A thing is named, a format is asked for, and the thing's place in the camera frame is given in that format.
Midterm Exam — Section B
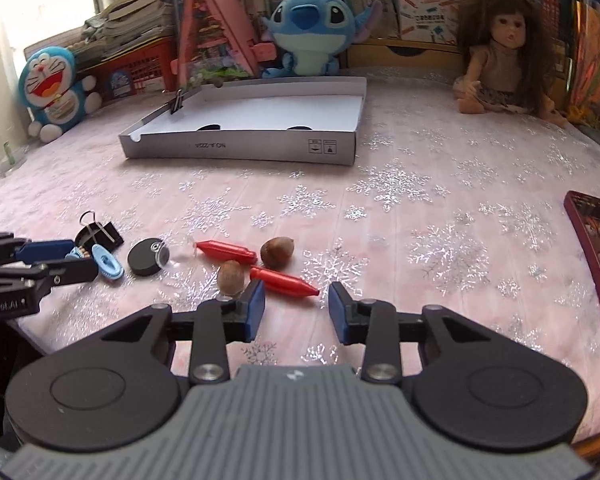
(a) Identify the light blue clip back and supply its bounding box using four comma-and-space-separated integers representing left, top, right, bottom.
65, 246, 92, 259

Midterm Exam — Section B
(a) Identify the light blue clip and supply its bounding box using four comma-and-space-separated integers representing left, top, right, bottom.
65, 246, 92, 259
91, 244, 124, 282

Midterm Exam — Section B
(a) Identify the red crayon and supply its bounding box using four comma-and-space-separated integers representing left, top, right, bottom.
195, 240, 258, 266
249, 266, 320, 298

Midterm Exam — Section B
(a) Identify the brown nut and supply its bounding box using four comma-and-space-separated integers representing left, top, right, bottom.
260, 236, 294, 270
216, 260, 245, 296

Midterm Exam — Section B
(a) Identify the light blue clip front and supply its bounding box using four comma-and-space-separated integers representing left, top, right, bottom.
91, 244, 124, 282

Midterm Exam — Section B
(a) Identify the black binder clip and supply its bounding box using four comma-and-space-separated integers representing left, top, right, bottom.
74, 210, 124, 252
170, 88, 186, 114

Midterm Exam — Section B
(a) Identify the black round disc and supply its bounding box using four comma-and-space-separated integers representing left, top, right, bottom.
128, 237, 170, 278

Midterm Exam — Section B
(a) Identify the pink snowflake tablecloth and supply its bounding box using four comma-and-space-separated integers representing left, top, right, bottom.
0, 71, 600, 438

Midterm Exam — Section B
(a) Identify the Doraemon plush toy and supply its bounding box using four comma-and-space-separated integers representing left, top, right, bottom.
18, 47, 102, 144

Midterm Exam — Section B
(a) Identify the white shallow cardboard box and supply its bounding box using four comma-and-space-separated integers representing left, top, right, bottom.
119, 76, 367, 166

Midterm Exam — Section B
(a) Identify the black binder clip on box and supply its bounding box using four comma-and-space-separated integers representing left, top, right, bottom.
170, 88, 186, 114

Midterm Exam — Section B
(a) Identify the red plastic crate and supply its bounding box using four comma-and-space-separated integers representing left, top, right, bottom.
78, 37, 178, 102

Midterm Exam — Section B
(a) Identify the wooden drawer shelf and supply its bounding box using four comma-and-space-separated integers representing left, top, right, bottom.
344, 38, 463, 73

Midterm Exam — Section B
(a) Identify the stack of books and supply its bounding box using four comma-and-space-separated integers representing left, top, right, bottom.
68, 0, 175, 70

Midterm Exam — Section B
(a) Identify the pink triangular block display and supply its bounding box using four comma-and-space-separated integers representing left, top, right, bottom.
172, 0, 277, 90

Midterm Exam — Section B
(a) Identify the blue Stitch plush toy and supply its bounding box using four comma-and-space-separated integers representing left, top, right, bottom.
262, 0, 382, 78

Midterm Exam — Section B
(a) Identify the white coloured pencil box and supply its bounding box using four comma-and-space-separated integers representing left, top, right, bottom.
396, 0, 458, 46

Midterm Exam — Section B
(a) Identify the brown haired baby doll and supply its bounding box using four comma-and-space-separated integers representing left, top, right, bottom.
453, 0, 567, 127

